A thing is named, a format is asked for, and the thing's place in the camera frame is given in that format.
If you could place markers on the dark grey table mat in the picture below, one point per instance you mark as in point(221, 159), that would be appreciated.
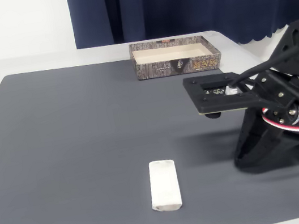
point(71, 145)

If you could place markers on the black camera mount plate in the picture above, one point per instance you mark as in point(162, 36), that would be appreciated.
point(195, 95)

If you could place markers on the bark-pattern cardboard box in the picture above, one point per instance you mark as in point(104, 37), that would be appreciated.
point(176, 65)

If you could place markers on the navy blue curtain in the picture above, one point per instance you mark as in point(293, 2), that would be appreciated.
point(177, 1)

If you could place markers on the white rectangular block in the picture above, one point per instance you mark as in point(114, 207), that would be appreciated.
point(164, 185)

